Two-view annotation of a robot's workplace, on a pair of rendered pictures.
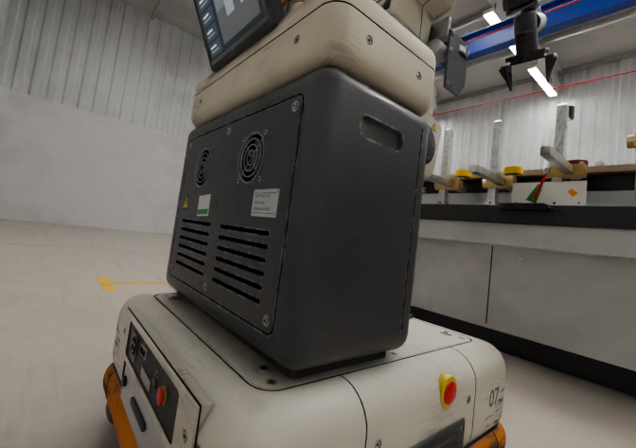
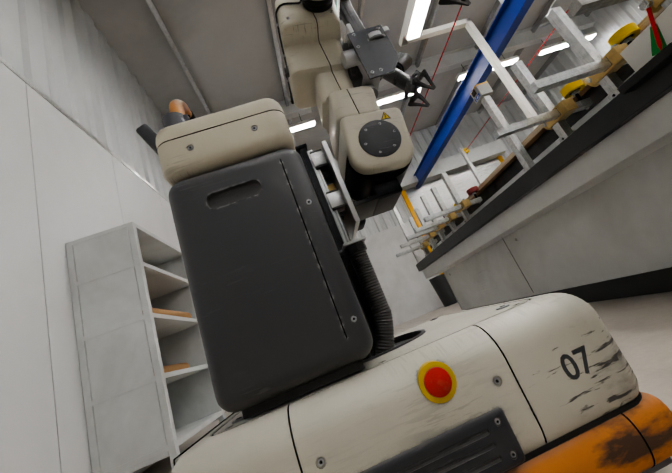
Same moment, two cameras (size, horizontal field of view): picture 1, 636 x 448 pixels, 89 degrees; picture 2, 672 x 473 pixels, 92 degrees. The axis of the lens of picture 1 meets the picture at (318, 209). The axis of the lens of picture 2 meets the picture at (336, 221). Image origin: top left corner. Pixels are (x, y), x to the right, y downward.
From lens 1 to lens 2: 49 cm
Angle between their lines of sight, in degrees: 34
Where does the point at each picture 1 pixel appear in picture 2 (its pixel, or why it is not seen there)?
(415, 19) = (316, 58)
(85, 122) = not seen: hidden behind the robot
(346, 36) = (169, 161)
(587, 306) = not seen: outside the picture
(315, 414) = (233, 444)
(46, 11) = not seen: hidden behind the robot
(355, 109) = (196, 197)
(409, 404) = (360, 411)
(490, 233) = (649, 126)
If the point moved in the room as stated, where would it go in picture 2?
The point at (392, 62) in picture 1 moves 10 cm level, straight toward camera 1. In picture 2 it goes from (219, 142) to (159, 134)
